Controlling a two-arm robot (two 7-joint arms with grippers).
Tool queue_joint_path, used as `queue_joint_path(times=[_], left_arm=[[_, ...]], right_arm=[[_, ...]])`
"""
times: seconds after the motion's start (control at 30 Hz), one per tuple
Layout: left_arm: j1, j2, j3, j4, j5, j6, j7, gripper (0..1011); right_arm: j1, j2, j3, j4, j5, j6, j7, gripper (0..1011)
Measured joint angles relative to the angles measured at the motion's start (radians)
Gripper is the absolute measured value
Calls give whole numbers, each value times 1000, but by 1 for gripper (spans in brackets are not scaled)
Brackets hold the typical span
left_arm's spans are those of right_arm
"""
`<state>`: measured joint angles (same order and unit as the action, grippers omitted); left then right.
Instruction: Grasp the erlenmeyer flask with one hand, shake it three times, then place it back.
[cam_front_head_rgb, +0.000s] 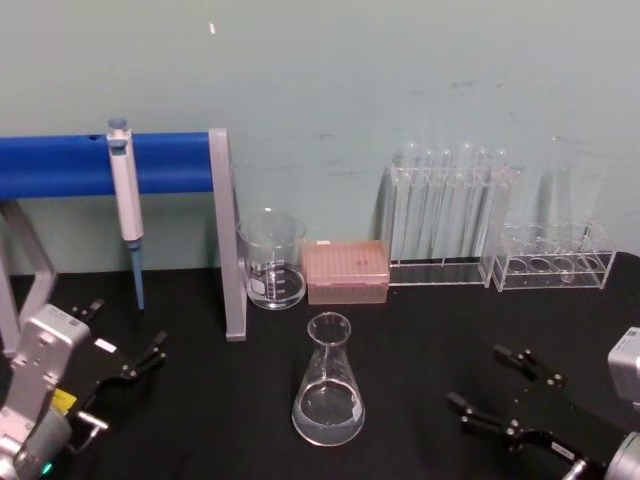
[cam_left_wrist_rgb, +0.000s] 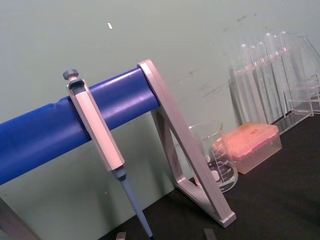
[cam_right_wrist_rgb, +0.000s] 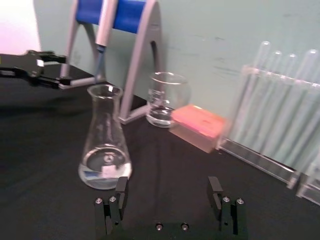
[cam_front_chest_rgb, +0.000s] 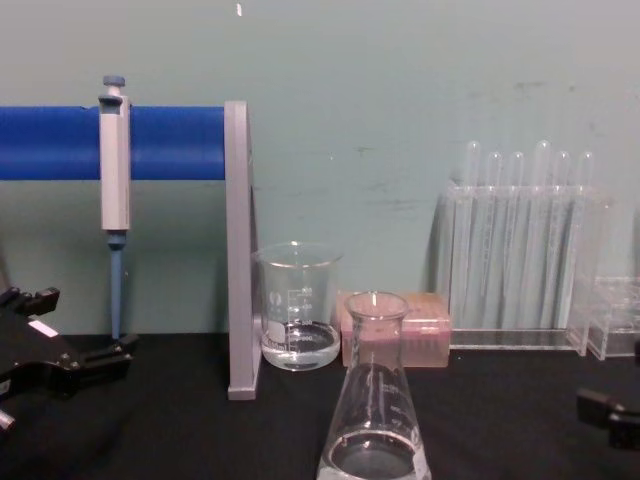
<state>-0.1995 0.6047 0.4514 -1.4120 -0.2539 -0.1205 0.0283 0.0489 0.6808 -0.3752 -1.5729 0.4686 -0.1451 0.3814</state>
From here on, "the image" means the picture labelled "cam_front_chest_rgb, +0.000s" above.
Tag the tall clear acrylic tube rack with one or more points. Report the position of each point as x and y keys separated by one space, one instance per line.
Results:
x=520 y=340

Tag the black table cloth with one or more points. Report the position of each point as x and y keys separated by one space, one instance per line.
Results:
x=200 y=440

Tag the pink pipette tip box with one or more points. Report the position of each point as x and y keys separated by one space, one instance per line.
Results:
x=425 y=335

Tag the grey and blue pipette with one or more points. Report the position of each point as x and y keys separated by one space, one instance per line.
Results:
x=114 y=165

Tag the clear glass test tube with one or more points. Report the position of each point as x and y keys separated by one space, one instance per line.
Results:
x=494 y=170
x=562 y=170
x=542 y=165
x=515 y=170
x=472 y=165

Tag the low clear acrylic rack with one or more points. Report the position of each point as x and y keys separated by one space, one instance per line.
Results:
x=617 y=325

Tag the glass conical flask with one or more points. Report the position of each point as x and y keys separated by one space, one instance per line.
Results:
x=372 y=425

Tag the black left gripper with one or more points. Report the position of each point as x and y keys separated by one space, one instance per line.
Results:
x=25 y=350

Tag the grey pipette stand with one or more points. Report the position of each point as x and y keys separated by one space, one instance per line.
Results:
x=240 y=250

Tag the glass beaker with water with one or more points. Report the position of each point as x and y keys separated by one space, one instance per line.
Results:
x=300 y=345

